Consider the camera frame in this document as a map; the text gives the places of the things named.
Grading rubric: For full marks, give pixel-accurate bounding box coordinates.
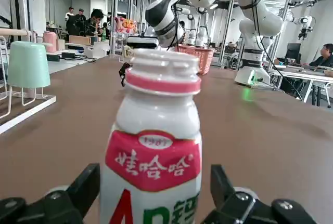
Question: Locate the white office desk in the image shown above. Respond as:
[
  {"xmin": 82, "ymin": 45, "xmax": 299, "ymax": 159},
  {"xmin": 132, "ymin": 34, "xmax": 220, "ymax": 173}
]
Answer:
[{"xmin": 267, "ymin": 62, "xmax": 333, "ymax": 108}]

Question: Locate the purple snack packet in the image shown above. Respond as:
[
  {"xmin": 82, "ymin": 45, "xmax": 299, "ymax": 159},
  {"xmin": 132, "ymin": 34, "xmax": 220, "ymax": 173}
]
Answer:
[{"xmin": 114, "ymin": 17, "xmax": 138, "ymax": 34}]

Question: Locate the white juice bottle red label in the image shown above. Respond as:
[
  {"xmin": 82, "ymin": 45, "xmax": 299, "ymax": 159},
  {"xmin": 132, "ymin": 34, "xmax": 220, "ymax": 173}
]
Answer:
[{"xmin": 99, "ymin": 48, "xmax": 203, "ymax": 224}]

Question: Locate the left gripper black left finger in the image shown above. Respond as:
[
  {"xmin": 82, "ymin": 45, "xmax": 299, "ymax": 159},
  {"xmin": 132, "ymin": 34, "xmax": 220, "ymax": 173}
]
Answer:
[{"xmin": 0, "ymin": 163, "xmax": 101, "ymax": 224}]

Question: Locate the person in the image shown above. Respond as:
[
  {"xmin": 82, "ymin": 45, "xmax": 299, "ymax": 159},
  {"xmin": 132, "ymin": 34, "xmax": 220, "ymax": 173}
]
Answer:
[
  {"xmin": 309, "ymin": 43, "xmax": 333, "ymax": 70},
  {"xmin": 65, "ymin": 7, "xmax": 76, "ymax": 35},
  {"xmin": 75, "ymin": 7, "xmax": 88, "ymax": 36},
  {"xmin": 87, "ymin": 8, "xmax": 105, "ymax": 37}
]

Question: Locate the wooden rack rod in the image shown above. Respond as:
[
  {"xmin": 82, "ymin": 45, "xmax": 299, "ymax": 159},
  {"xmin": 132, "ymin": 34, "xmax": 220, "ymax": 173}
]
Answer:
[{"xmin": 0, "ymin": 28, "xmax": 36, "ymax": 37}]

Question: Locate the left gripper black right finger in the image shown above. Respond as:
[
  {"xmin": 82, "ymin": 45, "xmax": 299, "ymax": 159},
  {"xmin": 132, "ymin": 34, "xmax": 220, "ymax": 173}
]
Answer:
[{"xmin": 202, "ymin": 164, "xmax": 317, "ymax": 224}]

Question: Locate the white paper box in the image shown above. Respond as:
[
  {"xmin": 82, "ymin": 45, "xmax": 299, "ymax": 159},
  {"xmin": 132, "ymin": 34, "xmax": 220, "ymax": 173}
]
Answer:
[{"xmin": 91, "ymin": 41, "xmax": 110, "ymax": 59}]

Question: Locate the small black background monitor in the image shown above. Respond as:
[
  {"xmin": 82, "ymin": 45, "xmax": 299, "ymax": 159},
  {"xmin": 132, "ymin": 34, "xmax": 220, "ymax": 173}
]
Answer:
[{"xmin": 287, "ymin": 43, "xmax": 302, "ymax": 65}]

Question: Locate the white wire cup rack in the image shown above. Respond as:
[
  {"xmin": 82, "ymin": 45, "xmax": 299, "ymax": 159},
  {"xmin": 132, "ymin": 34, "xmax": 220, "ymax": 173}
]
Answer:
[{"xmin": 0, "ymin": 28, "xmax": 57, "ymax": 134}]

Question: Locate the clear acrylic packet holder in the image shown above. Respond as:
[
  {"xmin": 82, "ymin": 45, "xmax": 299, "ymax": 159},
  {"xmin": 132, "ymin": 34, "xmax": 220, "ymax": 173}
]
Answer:
[{"xmin": 113, "ymin": 17, "xmax": 138, "ymax": 53}]

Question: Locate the pink jar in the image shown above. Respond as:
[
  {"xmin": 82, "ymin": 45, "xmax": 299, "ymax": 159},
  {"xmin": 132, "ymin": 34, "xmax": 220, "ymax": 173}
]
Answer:
[{"xmin": 43, "ymin": 31, "xmax": 58, "ymax": 53}]

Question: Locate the brown cardboard box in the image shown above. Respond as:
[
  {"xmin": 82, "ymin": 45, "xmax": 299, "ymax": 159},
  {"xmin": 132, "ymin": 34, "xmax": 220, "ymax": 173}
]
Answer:
[{"xmin": 69, "ymin": 35, "xmax": 92, "ymax": 46}]

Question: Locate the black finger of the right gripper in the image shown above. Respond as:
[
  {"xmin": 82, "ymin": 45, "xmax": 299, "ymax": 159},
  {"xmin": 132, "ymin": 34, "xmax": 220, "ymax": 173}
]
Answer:
[{"xmin": 119, "ymin": 62, "xmax": 131, "ymax": 87}]

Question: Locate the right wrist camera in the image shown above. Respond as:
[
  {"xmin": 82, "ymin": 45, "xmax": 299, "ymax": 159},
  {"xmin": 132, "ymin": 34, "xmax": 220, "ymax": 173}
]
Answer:
[{"xmin": 126, "ymin": 36, "xmax": 159, "ymax": 51}]

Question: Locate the mint green cup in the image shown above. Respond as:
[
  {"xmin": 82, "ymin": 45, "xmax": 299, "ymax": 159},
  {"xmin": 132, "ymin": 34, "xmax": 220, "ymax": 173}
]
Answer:
[{"xmin": 7, "ymin": 41, "xmax": 51, "ymax": 89}]

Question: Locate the pink plastic basket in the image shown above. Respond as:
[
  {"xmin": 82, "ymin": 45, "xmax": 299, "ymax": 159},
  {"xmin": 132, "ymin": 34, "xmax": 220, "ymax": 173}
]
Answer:
[{"xmin": 177, "ymin": 44, "xmax": 215, "ymax": 76}]

